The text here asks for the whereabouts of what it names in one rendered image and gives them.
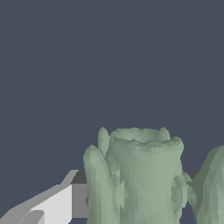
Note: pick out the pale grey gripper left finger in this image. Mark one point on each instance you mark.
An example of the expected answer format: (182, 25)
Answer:
(55, 201)

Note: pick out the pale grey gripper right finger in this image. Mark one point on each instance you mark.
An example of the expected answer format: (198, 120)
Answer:
(193, 174)

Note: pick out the pale green sculpted object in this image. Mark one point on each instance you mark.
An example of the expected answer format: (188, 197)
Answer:
(145, 175)

